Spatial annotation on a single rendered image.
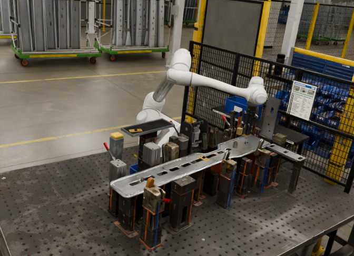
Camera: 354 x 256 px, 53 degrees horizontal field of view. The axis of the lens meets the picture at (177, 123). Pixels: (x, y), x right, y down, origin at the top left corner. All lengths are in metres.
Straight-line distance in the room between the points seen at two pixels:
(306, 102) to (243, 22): 2.02
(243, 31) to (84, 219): 3.31
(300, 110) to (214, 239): 1.40
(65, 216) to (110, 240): 0.36
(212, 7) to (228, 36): 0.54
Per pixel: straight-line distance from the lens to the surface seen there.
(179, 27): 9.38
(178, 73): 2.56
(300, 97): 3.12
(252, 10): 4.73
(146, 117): 2.95
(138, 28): 10.37
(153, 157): 2.29
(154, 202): 1.93
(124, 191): 2.04
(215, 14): 5.24
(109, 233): 2.23
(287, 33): 6.88
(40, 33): 9.00
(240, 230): 2.37
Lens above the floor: 2.10
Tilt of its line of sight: 21 degrees down
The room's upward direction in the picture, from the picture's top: 6 degrees clockwise
